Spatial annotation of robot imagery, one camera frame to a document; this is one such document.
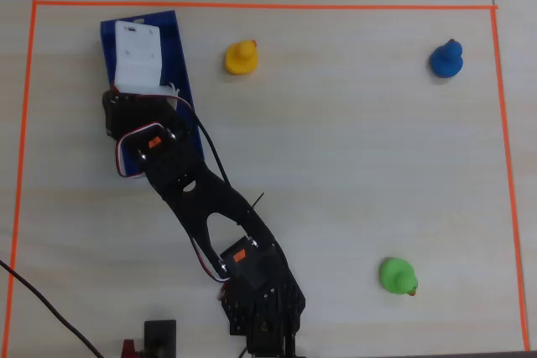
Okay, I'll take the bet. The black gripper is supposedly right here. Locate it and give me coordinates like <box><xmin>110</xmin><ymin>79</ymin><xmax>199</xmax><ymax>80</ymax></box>
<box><xmin>102</xmin><ymin>88</ymin><xmax>188</xmax><ymax>148</ymax></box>

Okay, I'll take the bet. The green rubber duck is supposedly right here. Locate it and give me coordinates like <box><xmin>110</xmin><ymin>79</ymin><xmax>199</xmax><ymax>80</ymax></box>
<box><xmin>379</xmin><ymin>257</ymin><xmax>420</xmax><ymax>297</ymax></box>

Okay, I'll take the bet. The red white servo wire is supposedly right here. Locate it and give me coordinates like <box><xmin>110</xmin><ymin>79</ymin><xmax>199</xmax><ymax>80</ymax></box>
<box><xmin>190</xmin><ymin>235</ymin><xmax>232</xmax><ymax>284</ymax></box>
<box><xmin>114</xmin><ymin>122</ymin><xmax>169</xmax><ymax>180</ymax></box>

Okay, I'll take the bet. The black camera cable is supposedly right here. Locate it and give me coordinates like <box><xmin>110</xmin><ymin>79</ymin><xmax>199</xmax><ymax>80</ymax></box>
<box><xmin>165</xmin><ymin>93</ymin><xmax>235</xmax><ymax>188</ymax></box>

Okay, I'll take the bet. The white camera box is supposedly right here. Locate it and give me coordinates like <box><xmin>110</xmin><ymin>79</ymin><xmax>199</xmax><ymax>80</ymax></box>
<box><xmin>113</xmin><ymin>20</ymin><xmax>180</xmax><ymax>102</ymax></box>

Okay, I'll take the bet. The black table clamp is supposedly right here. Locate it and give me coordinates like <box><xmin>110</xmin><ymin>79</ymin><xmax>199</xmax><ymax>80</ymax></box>
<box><xmin>143</xmin><ymin>319</ymin><xmax>178</xmax><ymax>358</ymax></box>

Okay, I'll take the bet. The yellow rubber duck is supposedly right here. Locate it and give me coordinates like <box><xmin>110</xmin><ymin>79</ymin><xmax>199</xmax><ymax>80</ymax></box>
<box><xmin>224</xmin><ymin>39</ymin><xmax>258</xmax><ymax>76</ymax></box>

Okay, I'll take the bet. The thick black cable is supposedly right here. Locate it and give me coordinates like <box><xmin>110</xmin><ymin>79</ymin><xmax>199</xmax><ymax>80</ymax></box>
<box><xmin>0</xmin><ymin>259</ymin><xmax>106</xmax><ymax>358</ymax></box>

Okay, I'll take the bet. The orange tape strip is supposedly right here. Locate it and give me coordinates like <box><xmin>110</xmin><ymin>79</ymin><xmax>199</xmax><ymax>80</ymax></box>
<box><xmin>32</xmin><ymin>0</ymin><xmax>499</xmax><ymax>12</ymax></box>
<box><xmin>1</xmin><ymin>0</ymin><xmax>39</xmax><ymax>358</ymax></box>
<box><xmin>489</xmin><ymin>8</ymin><xmax>531</xmax><ymax>352</ymax></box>

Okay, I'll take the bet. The blue rubber duck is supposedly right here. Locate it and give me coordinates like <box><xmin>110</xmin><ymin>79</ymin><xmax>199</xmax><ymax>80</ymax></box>
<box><xmin>429</xmin><ymin>38</ymin><xmax>465</xmax><ymax>79</ymax></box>

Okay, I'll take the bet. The blue plastic box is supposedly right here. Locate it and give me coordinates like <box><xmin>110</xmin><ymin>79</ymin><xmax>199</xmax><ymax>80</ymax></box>
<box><xmin>99</xmin><ymin>9</ymin><xmax>206</xmax><ymax>163</ymax></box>

